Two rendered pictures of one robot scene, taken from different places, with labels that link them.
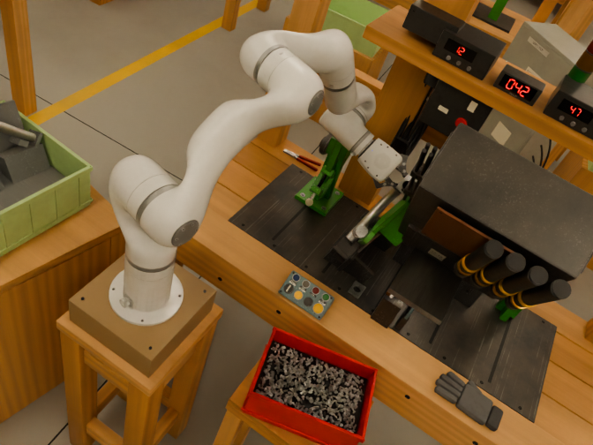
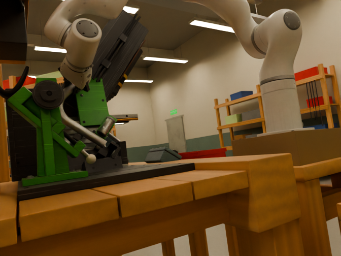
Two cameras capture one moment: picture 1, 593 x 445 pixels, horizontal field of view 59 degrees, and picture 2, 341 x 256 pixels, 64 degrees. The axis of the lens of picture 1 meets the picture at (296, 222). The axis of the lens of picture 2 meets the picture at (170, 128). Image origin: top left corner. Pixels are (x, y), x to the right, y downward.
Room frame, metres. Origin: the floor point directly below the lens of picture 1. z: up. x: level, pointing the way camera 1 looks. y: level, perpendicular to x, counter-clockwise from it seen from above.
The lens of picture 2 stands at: (1.76, 0.70, 0.94)
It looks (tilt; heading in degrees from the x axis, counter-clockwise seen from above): 5 degrees up; 225
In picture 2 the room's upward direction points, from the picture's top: 7 degrees counter-clockwise
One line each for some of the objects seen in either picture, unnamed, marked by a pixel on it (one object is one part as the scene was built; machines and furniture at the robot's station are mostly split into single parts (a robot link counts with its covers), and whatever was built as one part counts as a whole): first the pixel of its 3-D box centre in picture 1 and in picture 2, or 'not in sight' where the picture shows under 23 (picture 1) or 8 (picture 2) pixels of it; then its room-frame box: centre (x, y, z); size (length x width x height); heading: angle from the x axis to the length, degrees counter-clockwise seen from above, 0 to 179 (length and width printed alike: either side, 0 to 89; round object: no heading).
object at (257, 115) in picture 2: not in sight; (270, 130); (-4.45, -2.16, 1.10); 3.01 x 0.55 x 2.20; 78
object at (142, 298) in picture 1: (148, 274); (280, 108); (0.78, 0.30, 1.04); 0.19 x 0.19 x 0.18
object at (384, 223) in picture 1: (402, 217); (90, 102); (1.20, -0.29, 1.17); 0.13 x 0.12 x 0.20; 74
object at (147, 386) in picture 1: (144, 318); (290, 166); (0.78, 0.30, 0.83); 0.32 x 0.32 x 0.04; 75
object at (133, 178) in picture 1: (146, 210); (278, 48); (0.79, 0.33, 1.25); 0.19 x 0.12 x 0.24; 60
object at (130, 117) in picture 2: (436, 265); (92, 121); (1.12, -0.42, 1.11); 0.39 x 0.16 x 0.03; 164
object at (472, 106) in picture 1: (460, 106); (6, 31); (1.47, -0.33, 1.42); 0.17 x 0.12 x 0.15; 74
